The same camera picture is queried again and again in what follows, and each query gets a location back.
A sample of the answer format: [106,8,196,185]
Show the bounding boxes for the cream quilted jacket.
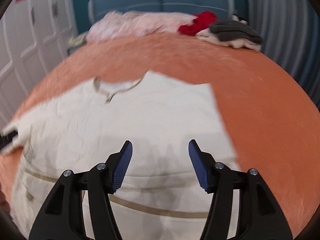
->
[3,71,238,239]

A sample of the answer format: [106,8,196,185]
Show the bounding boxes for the orange plush bedspread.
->
[1,34,319,236]

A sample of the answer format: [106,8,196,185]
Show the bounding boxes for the white panelled wardrobe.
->
[1,0,77,127]

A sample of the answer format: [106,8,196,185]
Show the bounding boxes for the bedside table with clutter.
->
[67,32,88,56]

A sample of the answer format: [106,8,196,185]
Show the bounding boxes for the pink fluffy blanket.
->
[86,11,196,43]

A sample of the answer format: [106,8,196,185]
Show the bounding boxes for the dark grey knit garment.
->
[209,20,263,44]

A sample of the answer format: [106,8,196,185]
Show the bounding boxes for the cream white garment pile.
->
[196,15,261,51]

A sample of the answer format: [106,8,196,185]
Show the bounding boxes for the red garment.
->
[178,11,219,36]

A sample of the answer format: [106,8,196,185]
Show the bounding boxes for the grey pleated curtain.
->
[248,0,319,106]

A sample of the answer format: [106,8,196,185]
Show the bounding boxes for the blue upholstered headboard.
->
[88,0,235,24]

